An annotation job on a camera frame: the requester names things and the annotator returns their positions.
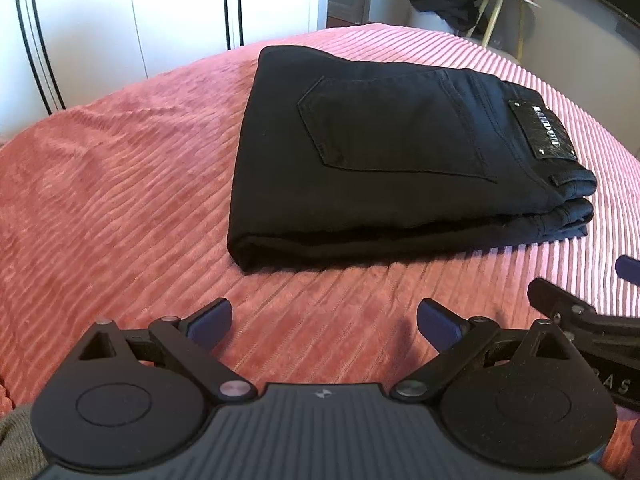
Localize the black pants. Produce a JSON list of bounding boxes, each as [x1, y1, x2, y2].
[[228, 46, 598, 271]]

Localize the pink ribbed bedspread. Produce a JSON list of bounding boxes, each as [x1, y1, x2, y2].
[[0, 22, 640, 480]]

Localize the black clothes pile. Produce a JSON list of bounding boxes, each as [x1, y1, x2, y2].
[[409, 0, 480, 32]]

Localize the white round side table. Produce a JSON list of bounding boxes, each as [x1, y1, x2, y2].
[[465, 0, 540, 64]]

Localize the white wardrobe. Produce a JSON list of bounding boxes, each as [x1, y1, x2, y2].
[[1, 0, 328, 140]]

